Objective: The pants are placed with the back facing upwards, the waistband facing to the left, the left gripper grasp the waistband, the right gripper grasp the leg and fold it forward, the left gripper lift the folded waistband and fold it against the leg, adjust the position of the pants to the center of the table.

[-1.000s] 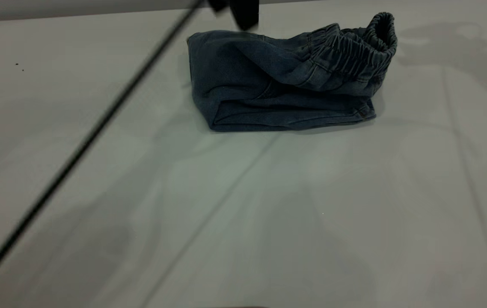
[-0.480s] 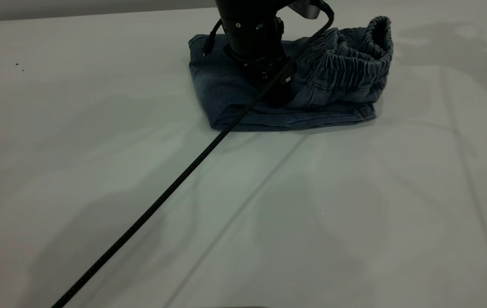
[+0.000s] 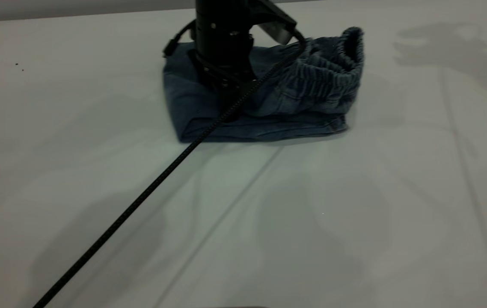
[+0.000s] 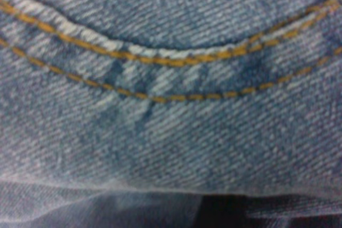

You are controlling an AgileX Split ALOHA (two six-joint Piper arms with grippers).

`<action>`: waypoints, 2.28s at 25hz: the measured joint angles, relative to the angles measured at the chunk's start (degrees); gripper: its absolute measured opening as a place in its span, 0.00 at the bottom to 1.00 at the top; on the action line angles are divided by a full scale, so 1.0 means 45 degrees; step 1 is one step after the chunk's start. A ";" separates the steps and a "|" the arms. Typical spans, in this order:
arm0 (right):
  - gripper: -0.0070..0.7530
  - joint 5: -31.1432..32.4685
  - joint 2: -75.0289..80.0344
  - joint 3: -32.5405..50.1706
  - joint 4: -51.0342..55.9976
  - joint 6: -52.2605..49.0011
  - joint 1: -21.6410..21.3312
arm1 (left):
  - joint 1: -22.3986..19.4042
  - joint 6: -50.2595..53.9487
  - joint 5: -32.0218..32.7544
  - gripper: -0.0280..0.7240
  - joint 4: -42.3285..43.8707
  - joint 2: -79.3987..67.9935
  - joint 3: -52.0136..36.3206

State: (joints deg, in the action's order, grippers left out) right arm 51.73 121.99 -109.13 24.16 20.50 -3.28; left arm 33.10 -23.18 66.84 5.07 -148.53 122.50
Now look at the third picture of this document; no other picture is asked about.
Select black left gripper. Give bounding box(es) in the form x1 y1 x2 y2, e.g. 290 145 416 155
188 49 258 123

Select blue denim shorts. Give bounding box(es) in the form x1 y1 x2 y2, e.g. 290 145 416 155
162 27 365 144

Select thin black cable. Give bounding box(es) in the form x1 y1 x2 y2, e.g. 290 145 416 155
163 19 198 57

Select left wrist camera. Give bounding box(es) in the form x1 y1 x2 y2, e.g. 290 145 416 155
250 0 299 46

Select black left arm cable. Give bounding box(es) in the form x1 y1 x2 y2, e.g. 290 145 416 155
33 28 306 308

